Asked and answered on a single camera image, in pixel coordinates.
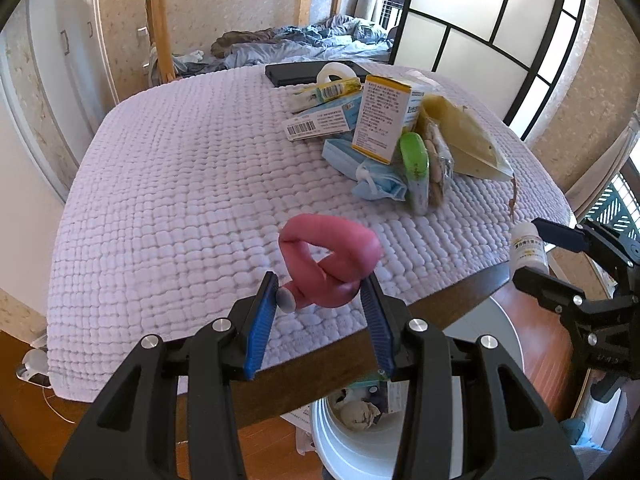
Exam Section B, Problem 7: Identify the white plastic bin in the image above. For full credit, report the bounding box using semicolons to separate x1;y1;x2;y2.
310;295;527;480

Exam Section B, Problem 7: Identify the beige paper bag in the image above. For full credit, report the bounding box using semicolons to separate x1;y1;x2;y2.
421;94;516;182

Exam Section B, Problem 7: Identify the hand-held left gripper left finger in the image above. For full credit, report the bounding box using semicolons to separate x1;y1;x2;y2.
52;272;279;480

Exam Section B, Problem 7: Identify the pink rubber tube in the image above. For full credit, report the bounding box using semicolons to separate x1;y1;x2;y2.
276;213;381;315

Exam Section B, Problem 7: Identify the white medicine bottle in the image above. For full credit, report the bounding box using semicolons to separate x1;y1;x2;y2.
510;223;549;272

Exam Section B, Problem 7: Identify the white plastic ring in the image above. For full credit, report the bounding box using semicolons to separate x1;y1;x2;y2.
316;61;362;86

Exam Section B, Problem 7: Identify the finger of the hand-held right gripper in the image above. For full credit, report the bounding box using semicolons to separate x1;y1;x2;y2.
532;218;638;271
513;266;626;328

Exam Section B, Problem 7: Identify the teal packet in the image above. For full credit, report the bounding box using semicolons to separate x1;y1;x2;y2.
350;381;389;402

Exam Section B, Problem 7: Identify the green yellow tube box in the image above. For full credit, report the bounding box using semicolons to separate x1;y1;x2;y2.
291;80;363;111

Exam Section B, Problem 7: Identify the wooden ladder frame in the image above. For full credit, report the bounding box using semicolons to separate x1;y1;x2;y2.
141;0;177;84

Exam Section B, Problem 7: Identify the black flat tablet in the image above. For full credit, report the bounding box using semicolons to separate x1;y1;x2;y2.
265;60;372;87

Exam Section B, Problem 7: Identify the beige curtain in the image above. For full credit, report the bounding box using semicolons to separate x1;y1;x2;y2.
565;114;640;213

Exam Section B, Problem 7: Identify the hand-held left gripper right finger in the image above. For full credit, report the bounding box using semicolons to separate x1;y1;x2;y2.
361;272;583;480

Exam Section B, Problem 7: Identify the blue cloth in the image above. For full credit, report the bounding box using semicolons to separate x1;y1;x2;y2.
559;416;612;462

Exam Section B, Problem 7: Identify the clear snack packet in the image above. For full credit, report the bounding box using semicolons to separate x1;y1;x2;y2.
425;120;455;207

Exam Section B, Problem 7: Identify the lilac quilted cover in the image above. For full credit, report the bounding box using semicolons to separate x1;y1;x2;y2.
47;62;574;404

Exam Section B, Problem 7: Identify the brown cloth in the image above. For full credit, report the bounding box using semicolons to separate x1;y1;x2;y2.
210;30;277;59

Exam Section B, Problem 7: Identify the blue face mask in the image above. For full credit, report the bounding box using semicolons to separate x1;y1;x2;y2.
351;159;409;204

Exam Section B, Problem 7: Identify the wooden table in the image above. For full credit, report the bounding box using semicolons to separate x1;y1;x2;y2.
172;262;517;433

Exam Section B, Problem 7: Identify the blue grey bed blanket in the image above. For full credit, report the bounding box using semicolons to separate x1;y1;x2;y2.
170;14;397;79

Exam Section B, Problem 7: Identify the light blue barcode box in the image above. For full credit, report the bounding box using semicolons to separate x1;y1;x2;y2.
284;99;362;142

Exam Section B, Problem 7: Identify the black framed sliding door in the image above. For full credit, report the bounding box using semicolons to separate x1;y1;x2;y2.
389;0;587;142

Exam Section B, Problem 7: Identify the thin white cable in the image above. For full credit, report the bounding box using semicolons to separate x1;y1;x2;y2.
41;385;77;424

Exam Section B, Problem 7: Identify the yellow white medicine box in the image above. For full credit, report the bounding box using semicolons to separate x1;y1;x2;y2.
351;74;414;167

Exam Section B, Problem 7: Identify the green white tube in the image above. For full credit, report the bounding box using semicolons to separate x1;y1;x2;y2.
399;131;432;214

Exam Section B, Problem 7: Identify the crumpled white paper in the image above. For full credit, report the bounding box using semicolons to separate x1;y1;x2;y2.
339;399;382;432

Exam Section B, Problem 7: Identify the white small box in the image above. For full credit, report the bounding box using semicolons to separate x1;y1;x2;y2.
407;89;427;132

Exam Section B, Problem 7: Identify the white wardrobe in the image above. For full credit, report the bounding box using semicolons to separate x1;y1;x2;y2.
0;0;119;203

